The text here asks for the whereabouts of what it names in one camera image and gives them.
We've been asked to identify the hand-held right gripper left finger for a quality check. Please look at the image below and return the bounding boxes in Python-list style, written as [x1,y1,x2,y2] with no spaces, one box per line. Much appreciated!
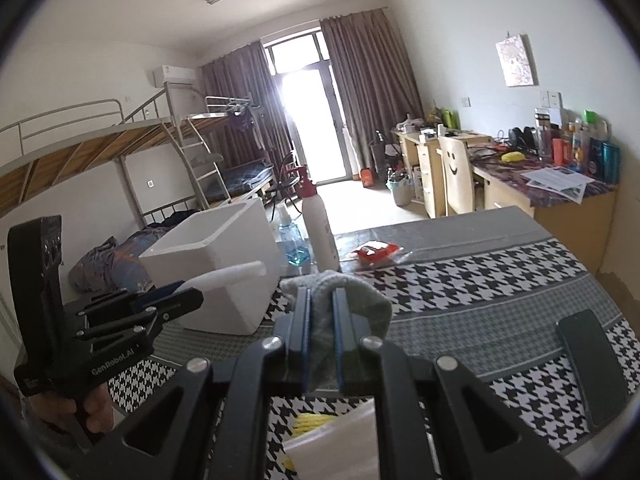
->
[70,287,313,480]

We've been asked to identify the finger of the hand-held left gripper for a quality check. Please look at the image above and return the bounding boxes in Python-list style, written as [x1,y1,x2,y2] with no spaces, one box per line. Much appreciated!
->
[75,287,205,343]
[75,282,183,321]

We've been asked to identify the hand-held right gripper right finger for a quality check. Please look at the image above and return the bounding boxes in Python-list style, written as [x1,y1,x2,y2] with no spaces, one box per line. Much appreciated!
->
[332,287,583,480]

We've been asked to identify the white foam box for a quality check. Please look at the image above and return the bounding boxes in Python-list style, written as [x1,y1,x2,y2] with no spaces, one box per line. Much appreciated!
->
[139,196,282,336]

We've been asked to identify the grey sock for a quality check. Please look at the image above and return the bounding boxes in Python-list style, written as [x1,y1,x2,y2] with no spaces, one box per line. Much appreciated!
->
[279,269,393,395]

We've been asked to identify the white foam strip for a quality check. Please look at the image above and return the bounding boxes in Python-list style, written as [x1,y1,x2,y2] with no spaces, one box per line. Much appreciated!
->
[177,261,268,292]

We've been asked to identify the yellow sponge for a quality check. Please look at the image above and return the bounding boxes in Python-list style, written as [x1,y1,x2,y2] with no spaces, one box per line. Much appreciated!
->
[282,410,336,467]

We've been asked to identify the yellow brush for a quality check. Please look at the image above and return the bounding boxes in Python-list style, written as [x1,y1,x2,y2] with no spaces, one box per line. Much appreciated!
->
[282,400,378,480]

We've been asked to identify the person's left hand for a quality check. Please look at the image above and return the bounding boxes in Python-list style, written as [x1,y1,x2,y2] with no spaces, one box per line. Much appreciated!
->
[22,380,115,443]

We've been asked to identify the blue orange quilt bundle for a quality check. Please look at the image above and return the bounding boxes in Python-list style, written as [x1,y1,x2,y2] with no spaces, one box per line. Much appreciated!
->
[117,227,168,263]

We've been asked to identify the grey floral cloth bundle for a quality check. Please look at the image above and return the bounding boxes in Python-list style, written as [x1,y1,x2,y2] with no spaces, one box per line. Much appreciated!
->
[69,239,123,293]

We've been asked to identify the dark blue quilt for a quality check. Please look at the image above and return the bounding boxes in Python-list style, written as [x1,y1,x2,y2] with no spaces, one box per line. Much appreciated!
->
[150,210,198,233]

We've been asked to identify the red and white packet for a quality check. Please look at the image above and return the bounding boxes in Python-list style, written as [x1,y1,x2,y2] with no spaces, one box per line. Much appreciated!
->
[350,241,403,263]

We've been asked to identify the blue liquid bottle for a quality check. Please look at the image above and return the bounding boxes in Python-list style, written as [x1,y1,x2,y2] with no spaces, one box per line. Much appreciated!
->
[276,204,312,264]

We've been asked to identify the white pump lotion bottle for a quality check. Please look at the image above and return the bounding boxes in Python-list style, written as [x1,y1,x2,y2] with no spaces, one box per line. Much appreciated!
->
[296,164,342,273]

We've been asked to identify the large metal bunk bed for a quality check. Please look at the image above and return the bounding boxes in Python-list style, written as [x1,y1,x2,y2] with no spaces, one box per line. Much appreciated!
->
[0,99,211,261]

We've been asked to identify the metal bunk ladder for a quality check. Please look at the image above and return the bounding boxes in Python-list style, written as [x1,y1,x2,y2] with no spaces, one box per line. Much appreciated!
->
[160,120,231,211]

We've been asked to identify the blue checked mattress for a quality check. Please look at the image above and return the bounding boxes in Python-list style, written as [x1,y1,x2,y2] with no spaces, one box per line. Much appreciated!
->
[220,160,276,198]

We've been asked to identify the houndstooth tablecloth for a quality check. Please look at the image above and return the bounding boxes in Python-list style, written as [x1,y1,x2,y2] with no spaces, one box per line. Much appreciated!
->
[107,205,640,480]

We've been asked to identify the black folding chair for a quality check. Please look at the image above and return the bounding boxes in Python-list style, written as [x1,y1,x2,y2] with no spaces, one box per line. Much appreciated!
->
[272,150,301,211]

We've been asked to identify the white bucket with clutter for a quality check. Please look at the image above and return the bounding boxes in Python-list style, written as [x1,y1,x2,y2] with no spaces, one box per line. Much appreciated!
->
[387,165,418,206]

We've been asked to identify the dark hanging clothes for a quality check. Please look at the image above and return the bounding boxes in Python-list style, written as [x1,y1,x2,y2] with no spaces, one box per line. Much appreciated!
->
[227,110,256,133]

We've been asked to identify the small metal bunk bed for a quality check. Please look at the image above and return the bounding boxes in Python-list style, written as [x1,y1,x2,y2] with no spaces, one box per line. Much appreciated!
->
[187,95,281,208]

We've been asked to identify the wooden smiley chair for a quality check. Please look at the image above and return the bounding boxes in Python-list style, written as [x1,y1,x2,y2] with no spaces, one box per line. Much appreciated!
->
[439,135,486,216]

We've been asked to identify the white air conditioner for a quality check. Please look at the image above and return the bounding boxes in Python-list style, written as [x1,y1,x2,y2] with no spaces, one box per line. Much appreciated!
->
[152,64,197,88]

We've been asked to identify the brown curtain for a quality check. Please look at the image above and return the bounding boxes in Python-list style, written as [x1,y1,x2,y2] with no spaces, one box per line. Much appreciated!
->
[320,7,426,181]
[200,40,293,196]

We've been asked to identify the glass balcony door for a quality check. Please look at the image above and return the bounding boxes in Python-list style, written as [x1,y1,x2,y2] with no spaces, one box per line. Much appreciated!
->
[262,30,351,186]

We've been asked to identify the black phone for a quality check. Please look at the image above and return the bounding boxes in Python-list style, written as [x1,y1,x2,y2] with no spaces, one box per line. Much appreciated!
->
[556,309,630,428]

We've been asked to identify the wooden desk with patterned cover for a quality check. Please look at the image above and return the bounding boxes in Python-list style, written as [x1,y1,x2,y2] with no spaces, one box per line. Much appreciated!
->
[472,152,618,273]

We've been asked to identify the white papers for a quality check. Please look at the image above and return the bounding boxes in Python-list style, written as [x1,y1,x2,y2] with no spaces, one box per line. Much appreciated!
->
[520,165,596,203]

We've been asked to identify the row of toiletry bottles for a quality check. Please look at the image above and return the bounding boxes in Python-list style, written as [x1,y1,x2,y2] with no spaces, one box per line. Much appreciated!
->
[532,107,622,183]

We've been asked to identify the pink wall picture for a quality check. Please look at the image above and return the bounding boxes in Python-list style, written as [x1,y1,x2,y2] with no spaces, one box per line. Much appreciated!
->
[495,34,540,87]

